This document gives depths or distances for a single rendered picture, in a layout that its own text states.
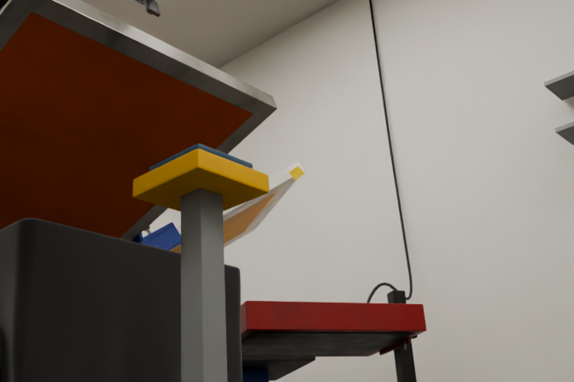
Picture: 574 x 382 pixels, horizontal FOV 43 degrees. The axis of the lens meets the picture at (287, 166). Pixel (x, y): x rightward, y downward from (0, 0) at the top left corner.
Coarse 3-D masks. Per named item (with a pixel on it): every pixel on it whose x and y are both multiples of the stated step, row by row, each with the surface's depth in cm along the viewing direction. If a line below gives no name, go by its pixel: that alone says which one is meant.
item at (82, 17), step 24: (24, 0) 114; (48, 0) 116; (72, 0) 120; (0, 24) 116; (72, 24) 120; (96, 24) 122; (120, 24) 127; (0, 48) 120; (120, 48) 128; (144, 48) 129; (168, 48) 134; (168, 72) 135; (192, 72) 137; (216, 72) 142; (216, 96) 144; (240, 96) 146; (264, 96) 152; (144, 216) 168
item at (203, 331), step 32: (192, 160) 89; (224, 160) 92; (160, 192) 95; (192, 192) 95; (224, 192) 96; (256, 192) 97; (192, 224) 93; (192, 256) 92; (192, 288) 90; (224, 288) 92; (192, 320) 88; (224, 320) 90; (192, 352) 87; (224, 352) 88
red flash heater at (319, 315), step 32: (256, 320) 221; (288, 320) 224; (320, 320) 228; (352, 320) 231; (384, 320) 235; (416, 320) 238; (256, 352) 253; (288, 352) 257; (320, 352) 261; (352, 352) 265; (384, 352) 263
